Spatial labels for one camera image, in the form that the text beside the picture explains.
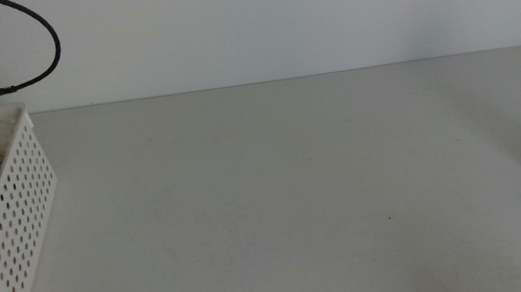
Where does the black braided cable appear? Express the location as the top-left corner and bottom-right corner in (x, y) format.
(0, 0), (67, 99)

